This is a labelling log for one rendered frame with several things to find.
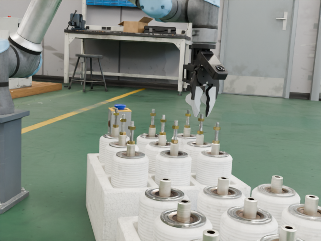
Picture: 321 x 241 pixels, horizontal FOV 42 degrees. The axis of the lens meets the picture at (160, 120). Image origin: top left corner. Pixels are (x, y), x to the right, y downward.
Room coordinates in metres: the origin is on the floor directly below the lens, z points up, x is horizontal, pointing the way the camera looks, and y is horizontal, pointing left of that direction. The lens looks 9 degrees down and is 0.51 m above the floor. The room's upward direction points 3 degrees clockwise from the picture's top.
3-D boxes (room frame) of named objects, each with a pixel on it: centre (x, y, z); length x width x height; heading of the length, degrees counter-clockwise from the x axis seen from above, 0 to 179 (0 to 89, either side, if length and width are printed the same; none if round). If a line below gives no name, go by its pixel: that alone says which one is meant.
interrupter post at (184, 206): (0.65, -0.05, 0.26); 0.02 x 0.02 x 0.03
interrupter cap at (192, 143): (1.23, -0.12, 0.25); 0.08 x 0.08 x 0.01
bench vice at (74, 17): (5.57, 1.16, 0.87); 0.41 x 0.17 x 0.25; 171
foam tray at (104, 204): (1.20, -0.01, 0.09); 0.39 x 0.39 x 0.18; 16
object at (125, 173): (1.06, 0.07, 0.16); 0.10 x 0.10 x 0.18
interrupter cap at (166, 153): (1.09, -0.04, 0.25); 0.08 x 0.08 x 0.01
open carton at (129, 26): (5.88, 0.41, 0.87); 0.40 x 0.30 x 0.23; 67
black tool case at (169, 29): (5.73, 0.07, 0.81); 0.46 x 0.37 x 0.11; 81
